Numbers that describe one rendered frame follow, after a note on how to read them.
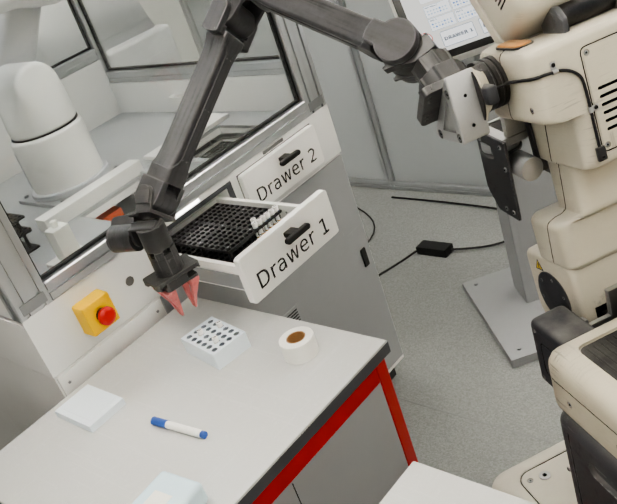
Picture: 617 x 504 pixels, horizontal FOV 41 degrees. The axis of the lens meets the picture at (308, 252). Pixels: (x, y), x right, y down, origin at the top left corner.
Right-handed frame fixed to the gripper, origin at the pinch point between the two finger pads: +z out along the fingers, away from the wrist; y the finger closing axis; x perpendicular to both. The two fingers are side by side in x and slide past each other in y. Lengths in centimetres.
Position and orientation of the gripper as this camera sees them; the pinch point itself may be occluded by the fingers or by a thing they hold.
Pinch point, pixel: (187, 307)
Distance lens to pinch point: 168.7
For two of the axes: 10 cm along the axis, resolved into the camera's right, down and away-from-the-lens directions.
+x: 6.0, 2.1, -7.7
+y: -7.4, 5.1, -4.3
